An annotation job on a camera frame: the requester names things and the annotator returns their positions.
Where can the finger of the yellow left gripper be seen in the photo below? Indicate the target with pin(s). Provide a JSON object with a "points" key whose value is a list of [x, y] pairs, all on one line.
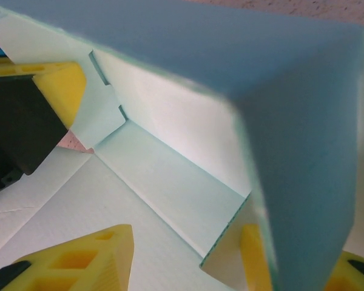
{"points": [[66, 91]]}

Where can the light blue paper box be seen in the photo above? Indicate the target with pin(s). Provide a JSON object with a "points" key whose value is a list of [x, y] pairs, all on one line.
{"points": [[170, 121]]}

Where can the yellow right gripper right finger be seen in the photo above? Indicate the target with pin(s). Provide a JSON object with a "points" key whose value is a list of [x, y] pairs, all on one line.
{"points": [[358, 272]]}

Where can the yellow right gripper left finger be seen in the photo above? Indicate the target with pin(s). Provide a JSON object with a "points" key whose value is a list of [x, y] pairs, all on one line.
{"points": [[79, 266]]}

